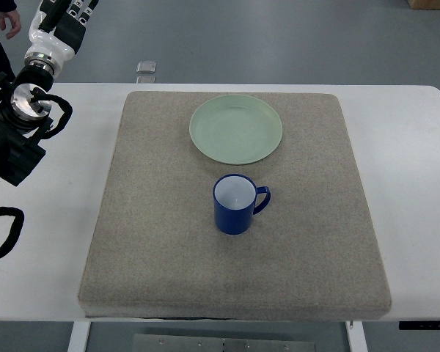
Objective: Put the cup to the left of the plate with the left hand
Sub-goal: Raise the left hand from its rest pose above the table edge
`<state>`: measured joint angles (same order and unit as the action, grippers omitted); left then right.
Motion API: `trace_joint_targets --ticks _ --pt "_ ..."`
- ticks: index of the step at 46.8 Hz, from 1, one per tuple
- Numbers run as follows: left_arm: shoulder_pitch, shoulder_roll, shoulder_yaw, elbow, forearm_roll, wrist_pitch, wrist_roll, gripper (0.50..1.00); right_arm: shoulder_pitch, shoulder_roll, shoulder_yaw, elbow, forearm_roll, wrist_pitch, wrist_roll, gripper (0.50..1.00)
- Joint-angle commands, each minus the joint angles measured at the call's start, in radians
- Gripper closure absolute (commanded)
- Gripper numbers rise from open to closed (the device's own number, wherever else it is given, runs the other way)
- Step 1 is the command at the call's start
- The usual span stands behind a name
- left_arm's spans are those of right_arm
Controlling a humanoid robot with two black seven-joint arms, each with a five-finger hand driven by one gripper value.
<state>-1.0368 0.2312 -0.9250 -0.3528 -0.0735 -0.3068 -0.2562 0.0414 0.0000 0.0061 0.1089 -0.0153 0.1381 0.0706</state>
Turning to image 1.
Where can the light green plate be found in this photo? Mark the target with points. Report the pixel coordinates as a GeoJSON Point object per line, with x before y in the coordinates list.
{"type": "Point", "coordinates": [235, 129]}

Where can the white table leg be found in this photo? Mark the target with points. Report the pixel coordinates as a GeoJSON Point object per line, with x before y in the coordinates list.
{"type": "Point", "coordinates": [79, 336]}
{"type": "Point", "coordinates": [356, 337]}

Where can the floor outlet cover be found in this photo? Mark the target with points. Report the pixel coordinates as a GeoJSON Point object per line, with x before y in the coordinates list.
{"type": "Point", "coordinates": [146, 67]}
{"type": "Point", "coordinates": [145, 79]}

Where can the white left table leg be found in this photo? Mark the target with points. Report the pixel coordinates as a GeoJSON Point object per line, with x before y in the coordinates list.
{"type": "Point", "coordinates": [79, 336]}

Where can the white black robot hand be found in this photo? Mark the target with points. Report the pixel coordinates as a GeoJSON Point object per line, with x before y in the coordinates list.
{"type": "Point", "coordinates": [57, 32]}

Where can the lower floor outlet cover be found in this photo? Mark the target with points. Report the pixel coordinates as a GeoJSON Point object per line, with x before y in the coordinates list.
{"type": "Point", "coordinates": [145, 79]}

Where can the upper floor outlet cover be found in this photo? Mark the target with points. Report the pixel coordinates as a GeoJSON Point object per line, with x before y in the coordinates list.
{"type": "Point", "coordinates": [146, 67]}

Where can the bystander bare hand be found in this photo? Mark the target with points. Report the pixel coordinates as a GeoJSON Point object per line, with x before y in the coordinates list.
{"type": "Point", "coordinates": [11, 21]}

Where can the blue mug white inside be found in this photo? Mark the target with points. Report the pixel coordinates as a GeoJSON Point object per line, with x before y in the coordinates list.
{"type": "Point", "coordinates": [236, 198]}

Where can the black table control panel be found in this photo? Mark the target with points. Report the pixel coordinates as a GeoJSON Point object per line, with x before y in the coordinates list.
{"type": "Point", "coordinates": [420, 325]}

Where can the beige fabric cushion mat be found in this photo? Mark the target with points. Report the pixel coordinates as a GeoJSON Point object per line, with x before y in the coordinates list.
{"type": "Point", "coordinates": [311, 254]}

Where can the white right table leg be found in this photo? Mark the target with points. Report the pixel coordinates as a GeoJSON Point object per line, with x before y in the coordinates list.
{"type": "Point", "coordinates": [356, 337]}

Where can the cardboard box corner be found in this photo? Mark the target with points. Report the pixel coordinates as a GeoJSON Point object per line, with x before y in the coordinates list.
{"type": "Point", "coordinates": [424, 4]}

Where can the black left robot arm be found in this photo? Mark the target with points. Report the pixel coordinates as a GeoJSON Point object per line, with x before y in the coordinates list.
{"type": "Point", "coordinates": [29, 113]}

